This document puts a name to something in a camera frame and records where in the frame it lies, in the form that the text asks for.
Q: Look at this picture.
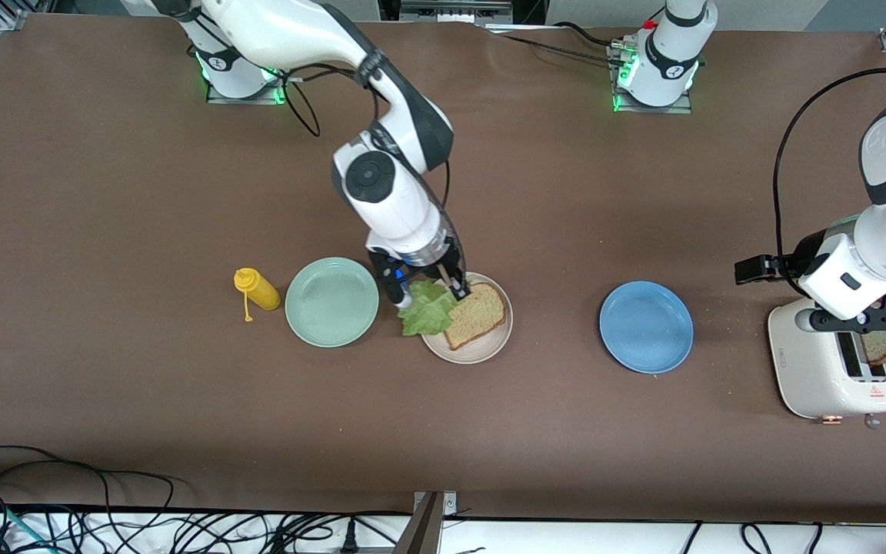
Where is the green lettuce leaf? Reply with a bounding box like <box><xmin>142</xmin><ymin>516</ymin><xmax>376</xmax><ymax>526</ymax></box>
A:
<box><xmin>398</xmin><ymin>279</ymin><xmax>459</xmax><ymax>337</ymax></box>

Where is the yellow squeeze bottle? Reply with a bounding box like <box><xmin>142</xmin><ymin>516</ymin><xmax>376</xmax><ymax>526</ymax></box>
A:
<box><xmin>234</xmin><ymin>267</ymin><xmax>281</xmax><ymax>322</ymax></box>

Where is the beige plate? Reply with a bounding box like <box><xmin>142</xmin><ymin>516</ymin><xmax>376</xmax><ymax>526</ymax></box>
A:
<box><xmin>418</xmin><ymin>272</ymin><xmax>515</xmax><ymax>365</ymax></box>

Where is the mint green plate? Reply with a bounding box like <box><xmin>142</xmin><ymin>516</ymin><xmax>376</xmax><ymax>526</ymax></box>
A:
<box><xmin>285</xmin><ymin>257</ymin><xmax>380</xmax><ymax>349</ymax></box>

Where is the blue plate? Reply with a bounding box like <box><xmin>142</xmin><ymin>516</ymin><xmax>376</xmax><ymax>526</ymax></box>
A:
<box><xmin>599</xmin><ymin>280</ymin><xmax>694</xmax><ymax>375</ymax></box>

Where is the white toaster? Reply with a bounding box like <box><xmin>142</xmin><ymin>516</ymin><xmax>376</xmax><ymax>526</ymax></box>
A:
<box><xmin>768</xmin><ymin>296</ymin><xmax>886</xmax><ymax>430</ymax></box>

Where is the grey metal rack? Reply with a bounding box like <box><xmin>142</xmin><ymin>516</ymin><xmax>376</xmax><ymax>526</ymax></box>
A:
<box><xmin>397</xmin><ymin>0</ymin><xmax>517</xmax><ymax>25</ymax></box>

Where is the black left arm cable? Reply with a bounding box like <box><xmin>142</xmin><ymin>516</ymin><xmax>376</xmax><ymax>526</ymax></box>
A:
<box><xmin>772</xmin><ymin>68</ymin><xmax>886</xmax><ymax>297</ymax></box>

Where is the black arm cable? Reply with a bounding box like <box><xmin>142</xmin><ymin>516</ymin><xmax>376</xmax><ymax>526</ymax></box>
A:
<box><xmin>285</xmin><ymin>65</ymin><xmax>382</xmax><ymax>139</ymax></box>
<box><xmin>772</xmin><ymin>68</ymin><xmax>886</xmax><ymax>297</ymax></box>

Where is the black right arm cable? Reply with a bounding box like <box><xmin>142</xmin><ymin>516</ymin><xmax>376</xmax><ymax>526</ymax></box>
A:
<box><xmin>285</xmin><ymin>65</ymin><xmax>382</xmax><ymax>139</ymax></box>

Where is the aluminium table bracket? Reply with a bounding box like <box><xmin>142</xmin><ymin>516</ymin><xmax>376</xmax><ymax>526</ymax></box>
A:
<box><xmin>393</xmin><ymin>491</ymin><xmax>458</xmax><ymax>554</ymax></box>

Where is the black base cable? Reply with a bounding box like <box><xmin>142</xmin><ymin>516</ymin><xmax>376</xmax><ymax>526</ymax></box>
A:
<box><xmin>481</xmin><ymin>22</ymin><xmax>644</xmax><ymax>68</ymax></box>

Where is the teal cable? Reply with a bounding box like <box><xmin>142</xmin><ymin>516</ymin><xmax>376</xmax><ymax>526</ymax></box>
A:
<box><xmin>0</xmin><ymin>500</ymin><xmax>55</xmax><ymax>554</ymax></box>

